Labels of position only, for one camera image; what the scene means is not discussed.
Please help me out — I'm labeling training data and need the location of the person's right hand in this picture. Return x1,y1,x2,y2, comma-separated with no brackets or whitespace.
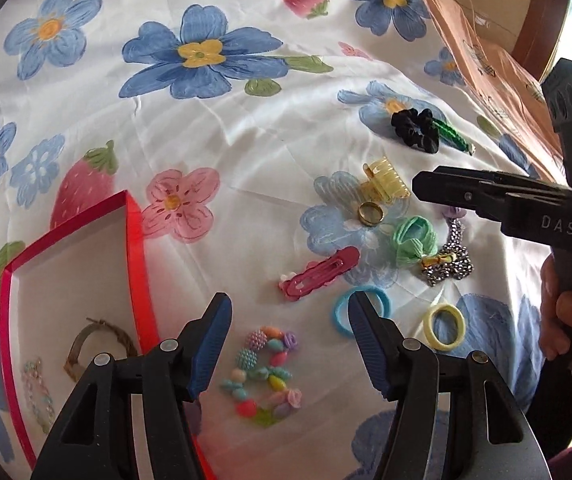
540,255,572,361

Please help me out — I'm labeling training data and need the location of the black scrunchie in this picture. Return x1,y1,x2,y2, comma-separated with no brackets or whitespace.
391,108,440,154

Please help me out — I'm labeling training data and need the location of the gold ring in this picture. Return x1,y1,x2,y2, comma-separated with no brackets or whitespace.
356,200,387,228

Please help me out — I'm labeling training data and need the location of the yellow hair tie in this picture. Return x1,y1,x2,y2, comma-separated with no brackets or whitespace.
422,302,468,352

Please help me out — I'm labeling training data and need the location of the red shallow cardboard box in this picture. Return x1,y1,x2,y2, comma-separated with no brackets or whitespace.
0,191,215,479

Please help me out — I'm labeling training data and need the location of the green leaf hair clip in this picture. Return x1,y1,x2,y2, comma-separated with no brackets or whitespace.
432,118,476,156

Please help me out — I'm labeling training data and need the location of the floral white bed sheet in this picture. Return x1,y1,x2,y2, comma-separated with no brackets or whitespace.
0,0,547,479

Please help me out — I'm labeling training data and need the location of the yellow claw hair clip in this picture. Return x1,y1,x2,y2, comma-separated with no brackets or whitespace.
361,156,411,205

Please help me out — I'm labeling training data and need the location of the green fabric hair tie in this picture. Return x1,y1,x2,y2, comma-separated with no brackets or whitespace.
391,214,440,269

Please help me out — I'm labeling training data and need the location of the pink snap hair clip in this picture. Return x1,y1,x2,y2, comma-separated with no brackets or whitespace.
278,246,361,301

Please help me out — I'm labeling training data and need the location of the gold green-faced wristwatch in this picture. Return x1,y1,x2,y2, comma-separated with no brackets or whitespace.
64,318,140,382

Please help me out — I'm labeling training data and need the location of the pastel glass bead bracelet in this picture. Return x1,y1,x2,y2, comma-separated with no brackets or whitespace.
20,357,57,436

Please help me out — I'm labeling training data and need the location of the colourful candy bead bracelet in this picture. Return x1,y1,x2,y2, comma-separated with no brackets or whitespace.
218,325,303,428

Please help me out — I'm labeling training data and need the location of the blue hair tie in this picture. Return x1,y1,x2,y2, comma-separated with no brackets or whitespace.
332,285,392,339

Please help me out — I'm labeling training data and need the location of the rhinestone bow hair clip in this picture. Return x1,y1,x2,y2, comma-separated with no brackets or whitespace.
420,218,474,286

